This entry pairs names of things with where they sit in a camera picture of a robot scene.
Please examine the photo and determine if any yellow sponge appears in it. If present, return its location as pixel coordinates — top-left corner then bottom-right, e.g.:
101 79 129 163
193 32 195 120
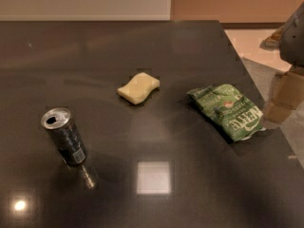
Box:
117 72 160 105

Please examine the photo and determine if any dark open soda can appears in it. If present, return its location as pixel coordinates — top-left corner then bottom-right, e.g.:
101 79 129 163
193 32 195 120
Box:
41 107 86 165

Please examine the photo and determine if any green jalapeno chip bag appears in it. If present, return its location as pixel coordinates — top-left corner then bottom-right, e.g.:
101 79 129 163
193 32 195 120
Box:
187 84 265 142

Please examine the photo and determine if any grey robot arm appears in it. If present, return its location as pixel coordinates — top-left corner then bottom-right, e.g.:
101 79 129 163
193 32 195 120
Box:
279 2 304 67

